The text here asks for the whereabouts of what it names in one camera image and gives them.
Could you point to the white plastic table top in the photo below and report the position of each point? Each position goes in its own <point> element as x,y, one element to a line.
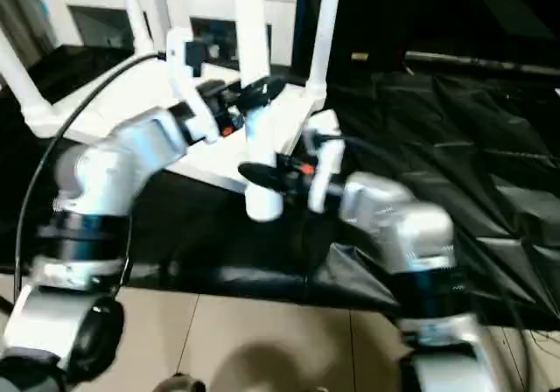
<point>291,116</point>

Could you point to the white plastic table leg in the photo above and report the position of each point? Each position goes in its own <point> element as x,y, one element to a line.
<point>254,37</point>
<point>326,37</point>
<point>22,86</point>
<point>133,16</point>

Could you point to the blue upright panel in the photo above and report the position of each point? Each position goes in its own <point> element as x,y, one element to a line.
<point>303,16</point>

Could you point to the black mat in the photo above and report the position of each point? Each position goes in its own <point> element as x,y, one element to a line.
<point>459,147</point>

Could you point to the teal plastic sheet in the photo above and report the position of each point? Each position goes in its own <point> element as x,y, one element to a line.
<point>45,9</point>

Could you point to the dark metal bar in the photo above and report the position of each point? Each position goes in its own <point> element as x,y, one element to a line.
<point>481,62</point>

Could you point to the grey curtain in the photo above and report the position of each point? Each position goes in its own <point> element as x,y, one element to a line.
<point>22,11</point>

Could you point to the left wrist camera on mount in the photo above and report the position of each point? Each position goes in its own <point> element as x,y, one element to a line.
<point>184,59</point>

